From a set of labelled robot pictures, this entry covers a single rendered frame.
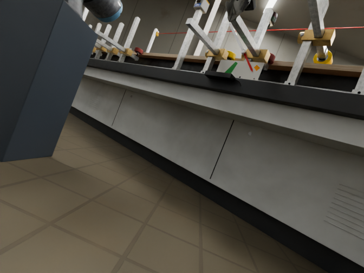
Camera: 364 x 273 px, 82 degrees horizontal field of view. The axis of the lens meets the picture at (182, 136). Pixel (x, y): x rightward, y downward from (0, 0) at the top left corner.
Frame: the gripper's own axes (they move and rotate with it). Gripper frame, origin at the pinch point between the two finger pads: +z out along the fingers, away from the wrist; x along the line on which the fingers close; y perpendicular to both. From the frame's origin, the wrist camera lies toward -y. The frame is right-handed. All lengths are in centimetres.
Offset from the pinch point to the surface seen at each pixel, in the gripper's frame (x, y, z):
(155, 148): -66, -53, 68
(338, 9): -55, -320, -264
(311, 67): 22, -46, -6
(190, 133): -38, -53, 46
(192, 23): -23.6, -1.2, -1.2
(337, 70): 33, -46, -6
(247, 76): 0.0, -29.2, 9.7
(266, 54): 4.7, -29.8, -3.0
